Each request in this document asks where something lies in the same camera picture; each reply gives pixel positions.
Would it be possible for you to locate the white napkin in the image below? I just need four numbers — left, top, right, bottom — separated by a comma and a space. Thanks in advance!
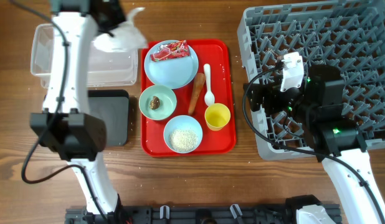
92, 7, 148, 53

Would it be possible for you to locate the red snack wrapper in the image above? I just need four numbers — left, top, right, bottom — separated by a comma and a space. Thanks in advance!
150, 40, 190, 62

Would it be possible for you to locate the light blue rice bowl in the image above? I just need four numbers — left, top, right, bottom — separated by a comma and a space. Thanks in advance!
163, 115, 203, 154

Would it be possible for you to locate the white rice pile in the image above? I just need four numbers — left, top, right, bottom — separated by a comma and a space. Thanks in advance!
169, 129, 198, 152

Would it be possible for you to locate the brown food lump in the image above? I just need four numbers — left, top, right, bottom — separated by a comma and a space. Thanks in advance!
150, 96, 161, 110

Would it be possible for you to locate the green bowl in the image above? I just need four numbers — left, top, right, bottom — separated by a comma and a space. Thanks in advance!
139, 85, 178, 121

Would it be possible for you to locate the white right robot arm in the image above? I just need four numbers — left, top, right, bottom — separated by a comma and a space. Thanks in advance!
243, 65, 385, 223

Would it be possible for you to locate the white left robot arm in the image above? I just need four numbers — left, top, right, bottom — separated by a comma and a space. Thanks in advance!
21, 1, 127, 223

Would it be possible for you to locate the grey dishwasher rack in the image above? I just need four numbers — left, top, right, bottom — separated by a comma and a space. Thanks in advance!
237, 0, 385, 150

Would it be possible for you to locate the yellow plastic cup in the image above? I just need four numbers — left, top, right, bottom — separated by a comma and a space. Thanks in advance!
204, 103, 231, 131

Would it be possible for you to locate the clear plastic bin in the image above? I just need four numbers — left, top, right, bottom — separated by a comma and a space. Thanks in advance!
31, 24, 138, 88

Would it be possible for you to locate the white plastic spoon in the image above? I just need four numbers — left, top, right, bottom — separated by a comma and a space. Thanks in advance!
204, 63, 215, 106

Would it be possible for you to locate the orange carrot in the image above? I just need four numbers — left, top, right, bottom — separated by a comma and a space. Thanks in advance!
188, 73, 206, 116

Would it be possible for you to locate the red plastic tray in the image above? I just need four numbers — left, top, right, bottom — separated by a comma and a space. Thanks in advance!
140, 39, 237, 157

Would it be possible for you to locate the light blue plate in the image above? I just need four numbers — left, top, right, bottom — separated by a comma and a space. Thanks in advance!
143, 40, 199, 89

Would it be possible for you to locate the black tray bin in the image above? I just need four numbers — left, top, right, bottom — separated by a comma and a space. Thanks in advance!
88, 90, 130, 147

